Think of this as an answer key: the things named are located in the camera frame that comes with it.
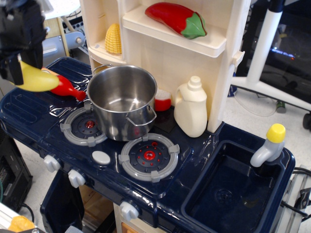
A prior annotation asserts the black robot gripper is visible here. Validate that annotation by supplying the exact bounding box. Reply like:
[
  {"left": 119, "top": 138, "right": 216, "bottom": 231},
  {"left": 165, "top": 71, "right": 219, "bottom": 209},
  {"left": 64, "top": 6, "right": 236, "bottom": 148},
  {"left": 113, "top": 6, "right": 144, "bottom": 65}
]
[{"left": 0, "top": 0, "right": 46, "bottom": 85}]

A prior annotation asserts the yellow toy banana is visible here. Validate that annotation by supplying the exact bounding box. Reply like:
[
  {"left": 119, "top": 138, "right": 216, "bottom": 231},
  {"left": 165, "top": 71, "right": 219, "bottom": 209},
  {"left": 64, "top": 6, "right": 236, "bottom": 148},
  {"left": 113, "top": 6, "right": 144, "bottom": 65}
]
[{"left": 15, "top": 61, "right": 59, "bottom": 92}]

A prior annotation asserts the stainless steel pot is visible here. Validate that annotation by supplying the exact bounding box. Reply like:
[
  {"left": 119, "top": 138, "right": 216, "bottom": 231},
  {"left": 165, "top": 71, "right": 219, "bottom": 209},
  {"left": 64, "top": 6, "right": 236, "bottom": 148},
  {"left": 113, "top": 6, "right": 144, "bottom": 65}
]
[{"left": 87, "top": 64, "right": 157, "bottom": 141}]

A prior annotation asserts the grey toy dishwasher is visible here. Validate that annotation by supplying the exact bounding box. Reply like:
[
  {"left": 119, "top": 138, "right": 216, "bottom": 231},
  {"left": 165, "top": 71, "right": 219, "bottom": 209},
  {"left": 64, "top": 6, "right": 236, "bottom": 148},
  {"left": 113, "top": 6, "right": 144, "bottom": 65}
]
[{"left": 40, "top": 0, "right": 71, "bottom": 68}]

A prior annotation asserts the red toy ketchup bottle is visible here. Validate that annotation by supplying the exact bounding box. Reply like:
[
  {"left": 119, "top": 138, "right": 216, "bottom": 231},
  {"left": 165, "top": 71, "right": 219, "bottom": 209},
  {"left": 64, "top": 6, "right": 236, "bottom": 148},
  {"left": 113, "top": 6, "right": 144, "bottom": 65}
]
[{"left": 41, "top": 68, "right": 86, "bottom": 101}]

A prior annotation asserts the left grey toy burner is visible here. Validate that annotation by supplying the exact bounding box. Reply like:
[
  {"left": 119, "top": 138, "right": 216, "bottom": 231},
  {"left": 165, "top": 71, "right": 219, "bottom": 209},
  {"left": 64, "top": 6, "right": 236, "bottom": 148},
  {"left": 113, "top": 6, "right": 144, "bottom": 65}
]
[{"left": 60, "top": 101, "right": 107, "bottom": 147}]

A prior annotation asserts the grey toy burner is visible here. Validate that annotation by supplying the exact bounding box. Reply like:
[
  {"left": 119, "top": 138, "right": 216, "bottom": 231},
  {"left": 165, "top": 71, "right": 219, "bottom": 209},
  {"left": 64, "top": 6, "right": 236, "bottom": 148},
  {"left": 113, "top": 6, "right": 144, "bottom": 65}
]
[
  {"left": 119, "top": 133, "right": 180, "bottom": 183},
  {"left": 60, "top": 101, "right": 107, "bottom": 147}
]

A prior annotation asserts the yellow toy corn cob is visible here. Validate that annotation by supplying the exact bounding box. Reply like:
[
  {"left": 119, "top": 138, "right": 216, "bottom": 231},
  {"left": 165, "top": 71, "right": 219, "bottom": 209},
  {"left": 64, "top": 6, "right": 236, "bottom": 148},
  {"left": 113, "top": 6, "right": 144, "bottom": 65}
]
[{"left": 105, "top": 23, "right": 122, "bottom": 54}]

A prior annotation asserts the cream toy kitchen shelf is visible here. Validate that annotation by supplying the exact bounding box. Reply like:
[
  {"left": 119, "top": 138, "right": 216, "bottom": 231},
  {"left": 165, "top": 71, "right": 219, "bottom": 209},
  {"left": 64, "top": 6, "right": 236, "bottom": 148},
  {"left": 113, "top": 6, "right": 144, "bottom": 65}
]
[{"left": 80, "top": 0, "right": 250, "bottom": 133}]

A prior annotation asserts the left white stove knob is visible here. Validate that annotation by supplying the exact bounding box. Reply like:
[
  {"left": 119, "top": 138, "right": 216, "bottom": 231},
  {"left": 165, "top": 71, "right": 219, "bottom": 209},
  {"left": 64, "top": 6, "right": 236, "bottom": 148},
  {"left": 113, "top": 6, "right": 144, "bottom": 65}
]
[{"left": 44, "top": 155, "right": 61, "bottom": 173}]

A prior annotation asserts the white stove knob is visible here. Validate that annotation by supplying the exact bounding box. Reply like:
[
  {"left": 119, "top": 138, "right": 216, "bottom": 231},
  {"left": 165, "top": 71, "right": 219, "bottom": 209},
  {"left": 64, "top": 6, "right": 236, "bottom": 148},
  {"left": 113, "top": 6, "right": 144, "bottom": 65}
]
[
  {"left": 120, "top": 201, "right": 139, "bottom": 221},
  {"left": 68, "top": 169, "right": 86, "bottom": 188},
  {"left": 44, "top": 155, "right": 61, "bottom": 173}
]

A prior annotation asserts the black computer case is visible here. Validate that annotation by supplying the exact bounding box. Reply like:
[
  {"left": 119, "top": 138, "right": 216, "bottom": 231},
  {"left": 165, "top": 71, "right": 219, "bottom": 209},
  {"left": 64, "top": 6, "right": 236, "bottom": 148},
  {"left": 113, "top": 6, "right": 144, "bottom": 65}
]
[{"left": 0, "top": 130, "right": 33, "bottom": 212}]

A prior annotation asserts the grey oval button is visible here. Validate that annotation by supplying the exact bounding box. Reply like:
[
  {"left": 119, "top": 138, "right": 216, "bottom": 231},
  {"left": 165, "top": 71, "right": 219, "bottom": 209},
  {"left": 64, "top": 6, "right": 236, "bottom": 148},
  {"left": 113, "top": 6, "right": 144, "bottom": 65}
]
[{"left": 92, "top": 150, "right": 111, "bottom": 165}]

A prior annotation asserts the middle white stove knob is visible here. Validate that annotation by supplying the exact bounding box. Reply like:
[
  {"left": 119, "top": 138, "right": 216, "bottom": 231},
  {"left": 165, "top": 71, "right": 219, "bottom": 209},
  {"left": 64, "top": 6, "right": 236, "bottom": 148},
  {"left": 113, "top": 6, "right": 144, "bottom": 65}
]
[{"left": 68, "top": 169, "right": 86, "bottom": 188}]

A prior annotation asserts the red white toy cheese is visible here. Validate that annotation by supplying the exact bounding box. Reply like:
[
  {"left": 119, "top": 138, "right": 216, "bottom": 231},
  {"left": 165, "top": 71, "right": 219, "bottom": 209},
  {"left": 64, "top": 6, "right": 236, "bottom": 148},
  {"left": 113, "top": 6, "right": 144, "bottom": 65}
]
[{"left": 155, "top": 88, "right": 171, "bottom": 112}]

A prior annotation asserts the right grey toy burner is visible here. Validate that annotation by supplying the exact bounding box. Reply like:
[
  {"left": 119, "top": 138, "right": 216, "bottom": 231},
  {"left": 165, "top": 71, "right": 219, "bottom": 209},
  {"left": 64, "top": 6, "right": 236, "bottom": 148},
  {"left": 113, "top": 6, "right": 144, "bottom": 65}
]
[{"left": 119, "top": 133, "right": 180, "bottom": 183}]

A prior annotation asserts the red toy chili pepper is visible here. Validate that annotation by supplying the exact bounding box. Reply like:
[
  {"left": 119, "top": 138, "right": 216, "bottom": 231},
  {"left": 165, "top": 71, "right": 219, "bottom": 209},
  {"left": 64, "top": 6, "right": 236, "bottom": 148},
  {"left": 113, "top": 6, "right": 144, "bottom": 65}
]
[{"left": 145, "top": 2, "right": 207, "bottom": 39}]

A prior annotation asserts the cream toy detergent jug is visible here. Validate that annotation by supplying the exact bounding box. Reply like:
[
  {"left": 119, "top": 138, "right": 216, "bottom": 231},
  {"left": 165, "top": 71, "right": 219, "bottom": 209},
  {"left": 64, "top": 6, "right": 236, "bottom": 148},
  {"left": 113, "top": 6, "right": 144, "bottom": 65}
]
[{"left": 174, "top": 76, "right": 207, "bottom": 138}]

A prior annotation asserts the right white stove knob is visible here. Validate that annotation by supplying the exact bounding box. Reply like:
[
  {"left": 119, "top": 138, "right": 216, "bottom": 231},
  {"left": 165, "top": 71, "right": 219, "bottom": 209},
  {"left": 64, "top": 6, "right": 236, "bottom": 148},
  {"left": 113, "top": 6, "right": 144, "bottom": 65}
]
[{"left": 120, "top": 201, "right": 139, "bottom": 221}]

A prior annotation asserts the white pipe stand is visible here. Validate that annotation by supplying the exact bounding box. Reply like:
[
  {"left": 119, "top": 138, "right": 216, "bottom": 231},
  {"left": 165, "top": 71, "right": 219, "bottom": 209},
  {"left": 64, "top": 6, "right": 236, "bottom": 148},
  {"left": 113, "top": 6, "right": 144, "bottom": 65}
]
[{"left": 231, "top": 0, "right": 311, "bottom": 111}]

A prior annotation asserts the dark blue toy kitchen counter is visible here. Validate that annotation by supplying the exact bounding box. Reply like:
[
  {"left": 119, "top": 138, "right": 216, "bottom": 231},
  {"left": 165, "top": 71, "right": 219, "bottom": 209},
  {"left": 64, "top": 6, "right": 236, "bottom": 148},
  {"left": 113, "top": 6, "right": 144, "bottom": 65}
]
[{"left": 0, "top": 56, "right": 296, "bottom": 233}]

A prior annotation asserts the green can on floor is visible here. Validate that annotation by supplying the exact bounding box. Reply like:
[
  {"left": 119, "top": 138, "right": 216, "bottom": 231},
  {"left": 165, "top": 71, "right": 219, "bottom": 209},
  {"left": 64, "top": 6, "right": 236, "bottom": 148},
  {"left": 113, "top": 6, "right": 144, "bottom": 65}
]
[{"left": 276, "top": 100, "right": 286, "bottom": 114}]

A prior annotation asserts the grey yellow toy faucet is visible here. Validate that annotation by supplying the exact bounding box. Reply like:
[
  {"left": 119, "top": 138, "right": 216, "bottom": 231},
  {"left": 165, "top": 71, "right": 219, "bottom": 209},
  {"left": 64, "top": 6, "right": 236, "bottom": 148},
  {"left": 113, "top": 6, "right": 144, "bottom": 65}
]
[{"left": 250, "top": 123, "right": 286, "bottom": 167}]

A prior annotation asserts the black caster wheel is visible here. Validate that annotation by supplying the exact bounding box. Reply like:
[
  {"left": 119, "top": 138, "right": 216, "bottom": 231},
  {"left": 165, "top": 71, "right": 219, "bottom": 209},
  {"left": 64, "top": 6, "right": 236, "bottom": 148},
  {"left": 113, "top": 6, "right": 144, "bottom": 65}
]
[{"left": 302, "top": 113, "right": 311, "bottom": 131}]

